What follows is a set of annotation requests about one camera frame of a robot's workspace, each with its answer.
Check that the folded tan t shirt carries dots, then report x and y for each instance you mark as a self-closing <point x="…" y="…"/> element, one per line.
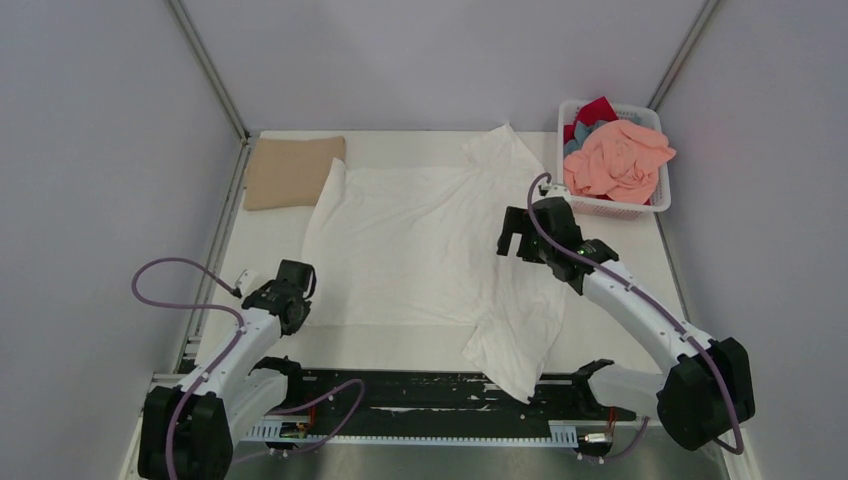
<point x="290" y="173"/>

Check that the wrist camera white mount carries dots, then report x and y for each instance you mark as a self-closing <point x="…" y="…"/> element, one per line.
<point x="247" y="282"/>
<point x="555" y="191"/>

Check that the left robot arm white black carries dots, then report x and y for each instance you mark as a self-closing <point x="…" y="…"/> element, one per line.
<point x="190" y="430"/>

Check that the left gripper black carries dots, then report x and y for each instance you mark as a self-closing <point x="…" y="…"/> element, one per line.
<point x="294" y="329"/>

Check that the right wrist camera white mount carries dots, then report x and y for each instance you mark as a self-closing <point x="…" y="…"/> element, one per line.
<point x="555" y="191"/>

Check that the left aluminium frame post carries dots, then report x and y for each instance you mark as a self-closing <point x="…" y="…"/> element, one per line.
<point x="191" y="34"/>

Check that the grey blue t shirt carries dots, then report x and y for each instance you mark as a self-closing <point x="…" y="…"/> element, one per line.
<point x="580" y="136"/>

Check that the crumpled salmon pink t shirt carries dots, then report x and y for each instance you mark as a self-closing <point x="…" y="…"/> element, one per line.
<point x="620" y="160"/>

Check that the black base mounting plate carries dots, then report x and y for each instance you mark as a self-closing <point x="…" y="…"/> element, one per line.
<point x="461" y="405"/>

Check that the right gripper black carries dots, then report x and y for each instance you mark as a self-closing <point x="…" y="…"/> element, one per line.
<point x="515" y="221"/>

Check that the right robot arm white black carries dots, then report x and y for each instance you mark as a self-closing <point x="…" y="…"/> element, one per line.
<point x="703" y="391"/>

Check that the white plastic laundry basket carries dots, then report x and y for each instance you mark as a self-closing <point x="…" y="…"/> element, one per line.
<point x="661" y="198"/>

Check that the aluminium table edge rail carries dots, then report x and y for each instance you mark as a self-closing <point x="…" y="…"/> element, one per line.
<point x="193" y="333"/>

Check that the aluminium frame post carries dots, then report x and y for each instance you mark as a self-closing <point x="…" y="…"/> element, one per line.
<point x="191" y="34"/>
<point x="694" y="33"/>

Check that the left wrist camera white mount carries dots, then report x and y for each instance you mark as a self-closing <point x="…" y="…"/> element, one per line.
<point x="247" y="282"/>

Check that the red t shirt in basket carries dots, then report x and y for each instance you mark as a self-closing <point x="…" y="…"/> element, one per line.
<point x="589" y="115"/>

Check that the right aluminium frame post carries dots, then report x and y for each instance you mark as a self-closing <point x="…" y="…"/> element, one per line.
<point x="694" y="33"/>

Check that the white t shirt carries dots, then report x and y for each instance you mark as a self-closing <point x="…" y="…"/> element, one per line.
<point x="418" y="247"/>

